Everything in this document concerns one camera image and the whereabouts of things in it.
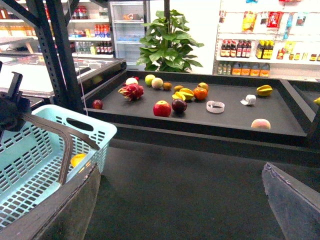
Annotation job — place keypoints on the pink dragon fruit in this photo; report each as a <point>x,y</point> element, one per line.
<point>132,91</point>

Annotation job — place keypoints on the yellow mango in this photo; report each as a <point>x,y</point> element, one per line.
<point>75,160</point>

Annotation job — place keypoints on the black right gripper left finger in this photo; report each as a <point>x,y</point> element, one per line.
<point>65,215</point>

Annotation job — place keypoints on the small dark red apple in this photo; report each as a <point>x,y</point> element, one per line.
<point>97,104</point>

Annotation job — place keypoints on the green apple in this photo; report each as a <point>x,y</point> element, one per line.
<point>148,79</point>

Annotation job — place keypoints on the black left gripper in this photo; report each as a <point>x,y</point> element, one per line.
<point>12,106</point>

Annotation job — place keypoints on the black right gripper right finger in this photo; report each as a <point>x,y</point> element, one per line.
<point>295,205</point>

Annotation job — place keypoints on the yellow star fruit near persimmon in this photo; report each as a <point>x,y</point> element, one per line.
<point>184,94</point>

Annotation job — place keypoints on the orange persimmon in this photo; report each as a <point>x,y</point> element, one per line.
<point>200,93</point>

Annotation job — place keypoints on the pink peach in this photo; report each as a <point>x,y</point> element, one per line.
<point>261,123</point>

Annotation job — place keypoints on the black metal rack post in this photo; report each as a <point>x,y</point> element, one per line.
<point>55,47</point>

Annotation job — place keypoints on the glass door fridge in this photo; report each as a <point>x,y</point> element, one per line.
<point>128,18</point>

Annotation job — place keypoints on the light blue plastic basket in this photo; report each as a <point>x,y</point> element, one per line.
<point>31,159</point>

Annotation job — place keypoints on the white round fruit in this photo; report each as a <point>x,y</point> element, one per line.
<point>131,80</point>

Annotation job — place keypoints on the green potted plant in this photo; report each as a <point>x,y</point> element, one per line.
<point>167,45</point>

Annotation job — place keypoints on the large red apple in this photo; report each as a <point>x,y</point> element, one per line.
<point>162,109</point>

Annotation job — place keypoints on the olive brown kiwi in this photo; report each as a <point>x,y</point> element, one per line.
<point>177,88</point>

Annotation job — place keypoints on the pale round melon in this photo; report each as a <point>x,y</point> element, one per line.
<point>157,83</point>

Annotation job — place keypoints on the dark purple plum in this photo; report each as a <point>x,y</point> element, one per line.
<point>179,105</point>

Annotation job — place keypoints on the red-green mango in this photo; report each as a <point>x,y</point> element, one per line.
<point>203,85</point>

